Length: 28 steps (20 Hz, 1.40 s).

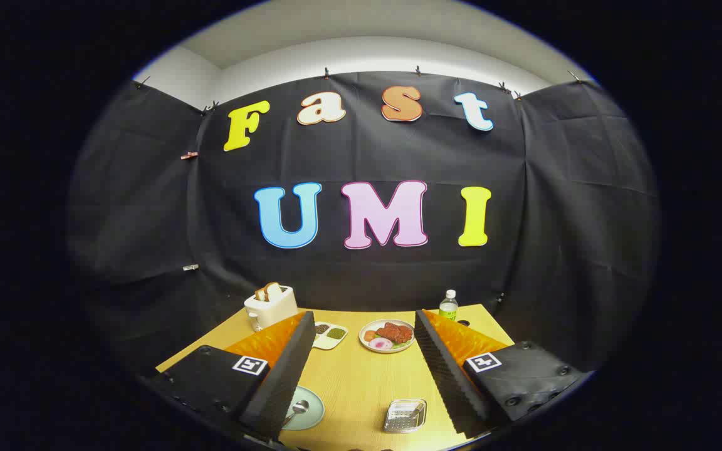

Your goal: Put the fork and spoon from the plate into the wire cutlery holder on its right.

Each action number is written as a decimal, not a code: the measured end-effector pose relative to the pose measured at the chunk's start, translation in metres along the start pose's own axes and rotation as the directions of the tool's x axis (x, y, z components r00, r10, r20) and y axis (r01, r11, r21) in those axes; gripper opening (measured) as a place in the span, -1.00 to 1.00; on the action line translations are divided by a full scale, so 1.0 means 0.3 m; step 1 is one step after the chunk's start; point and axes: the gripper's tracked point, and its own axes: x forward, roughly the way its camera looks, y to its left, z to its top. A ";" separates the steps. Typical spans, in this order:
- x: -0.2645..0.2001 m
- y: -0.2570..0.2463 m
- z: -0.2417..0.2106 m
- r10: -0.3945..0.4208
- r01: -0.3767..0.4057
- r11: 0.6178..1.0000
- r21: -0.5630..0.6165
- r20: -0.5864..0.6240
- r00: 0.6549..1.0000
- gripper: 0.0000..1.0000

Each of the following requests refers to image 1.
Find red-brown meat pieces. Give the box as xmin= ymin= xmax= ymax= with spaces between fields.
xmin=377 ymin=323 xmax=413 ymax=344

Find teal round plate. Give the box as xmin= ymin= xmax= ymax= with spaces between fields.
xmin=283 ymin=385 xmax=325 ymax=432

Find white oval food plate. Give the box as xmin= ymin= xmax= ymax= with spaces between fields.
xmin=359 ymin=319 xmax=416 ymax=354

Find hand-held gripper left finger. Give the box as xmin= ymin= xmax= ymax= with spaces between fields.
xmin=145 ymin=311 xmax=317 ymax=442

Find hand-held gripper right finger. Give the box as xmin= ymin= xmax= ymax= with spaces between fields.
xmin=414 ymin=309 xmax=589 ymax=439

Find white toaster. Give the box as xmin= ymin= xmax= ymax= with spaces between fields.
xmin=244 ymin=285 xmax=298 ymax=331

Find black backdrop cloth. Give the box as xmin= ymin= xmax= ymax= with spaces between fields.
xmin=66 ymin=70 xmax=661 ymax=376

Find metal wire cutlery basket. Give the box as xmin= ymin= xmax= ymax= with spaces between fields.
xmin=383 ymin=398 xmax=428 ymax=434

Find metal spoon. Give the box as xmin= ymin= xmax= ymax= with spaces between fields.
xmin=285 ymin=400 xmax=310 ymax=427

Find white divided seasoning dish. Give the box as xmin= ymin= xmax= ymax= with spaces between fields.
xmin=311 ymin=321 xmax=348 ymax=350

